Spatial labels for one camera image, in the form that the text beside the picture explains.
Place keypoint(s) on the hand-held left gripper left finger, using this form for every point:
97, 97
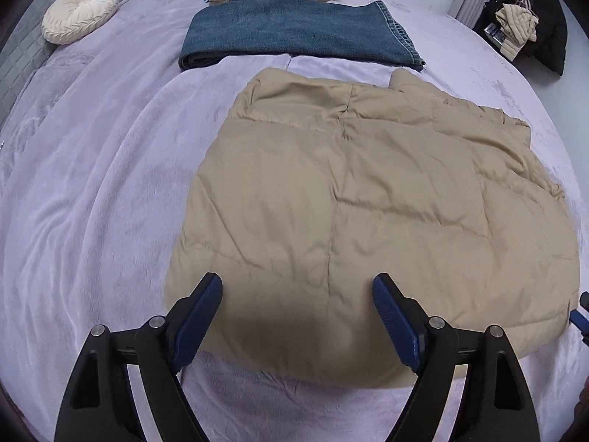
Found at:
195, 320

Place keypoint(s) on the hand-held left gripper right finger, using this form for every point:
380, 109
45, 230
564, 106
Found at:
398, 320

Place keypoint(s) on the hanging black coat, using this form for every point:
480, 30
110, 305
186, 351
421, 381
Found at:
550, 27

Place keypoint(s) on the beige puffer jacket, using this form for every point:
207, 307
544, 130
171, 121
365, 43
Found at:
359, 221

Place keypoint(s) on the round cream pleated cushion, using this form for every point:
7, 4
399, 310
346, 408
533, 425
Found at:
80, 14

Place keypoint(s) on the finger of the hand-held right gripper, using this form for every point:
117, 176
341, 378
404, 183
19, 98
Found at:
580, 315

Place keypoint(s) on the folded blue jeans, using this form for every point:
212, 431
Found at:
294, 30

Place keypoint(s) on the lilac fleece bed blanket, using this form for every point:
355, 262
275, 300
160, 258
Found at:
101, 184

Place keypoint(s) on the hanging beige quilted jacket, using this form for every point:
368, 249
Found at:
517, 27

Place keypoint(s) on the grey quilted headboard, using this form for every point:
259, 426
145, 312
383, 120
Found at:
23, 50

